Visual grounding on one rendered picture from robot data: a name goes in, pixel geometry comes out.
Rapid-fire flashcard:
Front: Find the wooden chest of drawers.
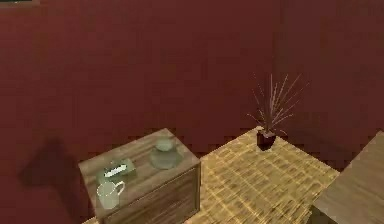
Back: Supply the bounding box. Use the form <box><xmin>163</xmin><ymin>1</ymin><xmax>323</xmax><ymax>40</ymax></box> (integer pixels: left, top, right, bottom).
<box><xmin>77</xmin><ymin>127</ymin><xmax>202</xmax><ymax>224</ymax></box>

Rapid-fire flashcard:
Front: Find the dry house plant dark pot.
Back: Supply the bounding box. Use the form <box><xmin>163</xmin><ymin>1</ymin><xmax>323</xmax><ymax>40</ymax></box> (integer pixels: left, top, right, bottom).
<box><xmin>245</xmin><ymin>72</ymin><xmax>311</xmax><ymax>152</ymax></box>

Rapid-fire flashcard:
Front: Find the pale green mug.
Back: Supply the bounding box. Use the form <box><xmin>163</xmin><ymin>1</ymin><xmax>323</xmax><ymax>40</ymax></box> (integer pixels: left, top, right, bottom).
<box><xmin>95</xmin><ymin>179</ymin><xmax>126</xmax><ymax>211</ymax></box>

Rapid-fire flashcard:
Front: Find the wooden table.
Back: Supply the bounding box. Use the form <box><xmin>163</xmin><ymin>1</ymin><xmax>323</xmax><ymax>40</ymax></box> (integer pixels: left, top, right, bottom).
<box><xmin>308</xmin><ymin>129</ymin><xmax>384</xmax><ymax>224</ymax></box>

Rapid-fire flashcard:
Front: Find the framed wall picture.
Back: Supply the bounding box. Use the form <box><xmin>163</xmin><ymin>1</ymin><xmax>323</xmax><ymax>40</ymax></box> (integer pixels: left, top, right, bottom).
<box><xmin>0</xmin><ymin>0</ymin><xmax>42</xmax><ymax>9</ymax></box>

